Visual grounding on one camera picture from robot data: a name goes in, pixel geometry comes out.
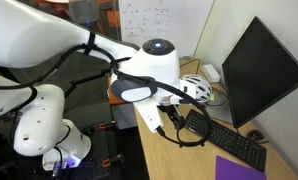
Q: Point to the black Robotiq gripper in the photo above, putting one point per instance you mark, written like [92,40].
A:
[171,115]

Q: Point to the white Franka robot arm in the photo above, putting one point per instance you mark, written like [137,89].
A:
[25,36]

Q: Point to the white bicycle helmet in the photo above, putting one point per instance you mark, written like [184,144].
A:
[198,86]

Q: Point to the small green tag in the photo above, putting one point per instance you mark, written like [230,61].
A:
[211,97]

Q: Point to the white rectangular adapter box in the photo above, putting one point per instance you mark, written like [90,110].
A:
[210,73]

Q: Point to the black computer keyboard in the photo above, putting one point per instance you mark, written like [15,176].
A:
[227,138]

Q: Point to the orange black clamp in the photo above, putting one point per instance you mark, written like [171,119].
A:
[106,125]
[110,161]

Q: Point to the purple paper sheet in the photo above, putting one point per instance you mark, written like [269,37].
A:
[235,170]

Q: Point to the black computer mouse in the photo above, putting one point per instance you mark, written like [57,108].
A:
[256,135]

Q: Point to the whiteboard with drawings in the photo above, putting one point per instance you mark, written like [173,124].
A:
[162,23]

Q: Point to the black computer monitor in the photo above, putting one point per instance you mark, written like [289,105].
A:
[259,70]

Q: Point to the orange chair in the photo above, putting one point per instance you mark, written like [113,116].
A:
[113,18]

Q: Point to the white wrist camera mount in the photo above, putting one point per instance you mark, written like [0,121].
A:
[149,116]

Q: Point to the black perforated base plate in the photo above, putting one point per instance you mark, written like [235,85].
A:
[100,146]

